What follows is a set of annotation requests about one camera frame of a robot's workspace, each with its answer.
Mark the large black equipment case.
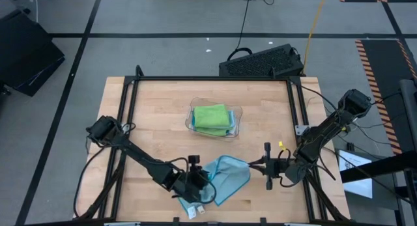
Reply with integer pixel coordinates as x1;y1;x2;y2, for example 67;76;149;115
0;9;66;97

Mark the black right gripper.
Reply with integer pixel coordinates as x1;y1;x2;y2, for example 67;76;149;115
248;141;293;191

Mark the green microfiber towel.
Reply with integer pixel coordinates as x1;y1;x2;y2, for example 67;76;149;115
195;126;229;137
192;104;231;129

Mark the grey metal post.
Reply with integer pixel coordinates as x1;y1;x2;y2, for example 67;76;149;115
399;78;417;155

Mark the black perforated computer case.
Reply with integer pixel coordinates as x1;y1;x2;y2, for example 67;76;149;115
218;43;306;78

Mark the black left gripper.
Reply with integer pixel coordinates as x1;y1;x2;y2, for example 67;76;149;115
171;154;218;205

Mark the black metal stand beam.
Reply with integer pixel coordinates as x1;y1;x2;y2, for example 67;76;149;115
340;150;417;184

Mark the black hanging cable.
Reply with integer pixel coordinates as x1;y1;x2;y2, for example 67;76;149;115
227;0;253;61

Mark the white printed sheet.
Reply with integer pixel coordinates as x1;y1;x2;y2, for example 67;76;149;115
338;148;374;199

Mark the clear plastic bin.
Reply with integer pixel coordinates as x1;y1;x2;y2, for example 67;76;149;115
184;96;244;141

